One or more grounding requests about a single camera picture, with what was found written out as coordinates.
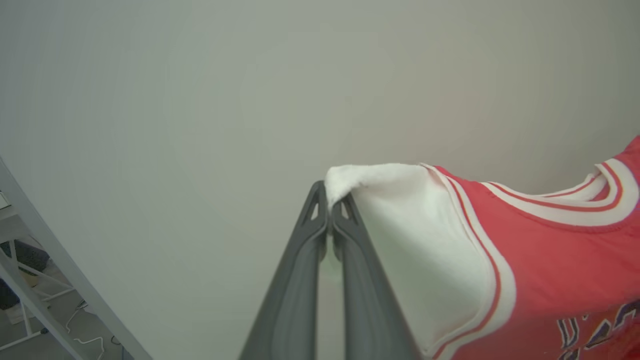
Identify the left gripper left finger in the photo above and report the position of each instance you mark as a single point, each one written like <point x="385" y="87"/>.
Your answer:
<point x="295" y="290"/>

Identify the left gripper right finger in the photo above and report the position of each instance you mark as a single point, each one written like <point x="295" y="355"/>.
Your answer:
<point x="365" y="300"/>

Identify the red and white jersey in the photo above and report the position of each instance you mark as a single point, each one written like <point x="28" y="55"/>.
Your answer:
<point x="550" y="260"/>

